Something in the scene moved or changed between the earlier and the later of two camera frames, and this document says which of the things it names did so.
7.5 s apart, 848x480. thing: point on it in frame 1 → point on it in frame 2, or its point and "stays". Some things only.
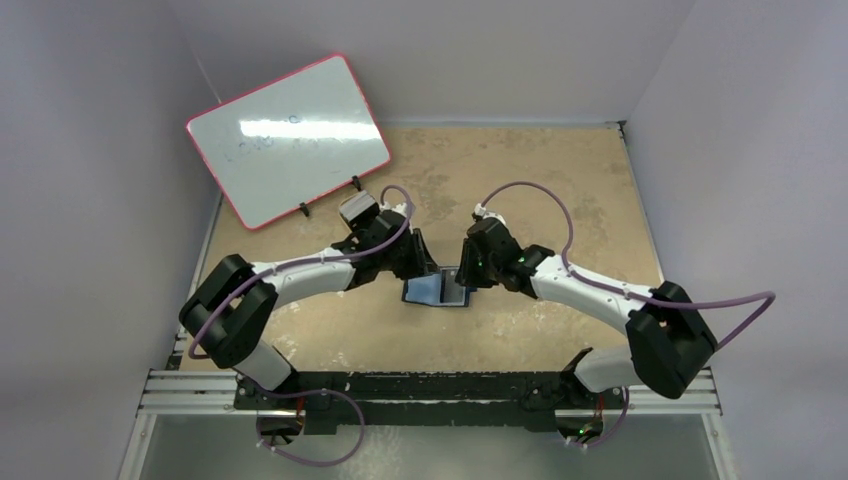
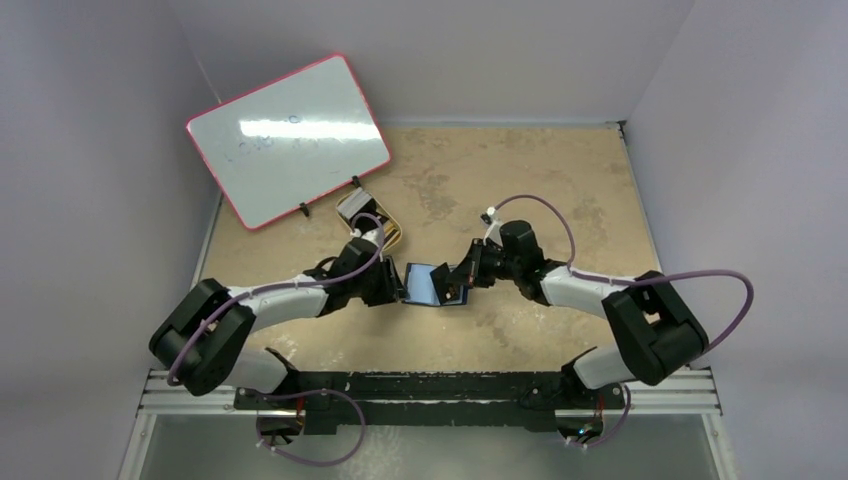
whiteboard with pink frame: x=290 y=140 stays
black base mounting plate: x=429 y=401 stays
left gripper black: x=421 y=263 → x=390 y=290
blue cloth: x=439 y=289 stays
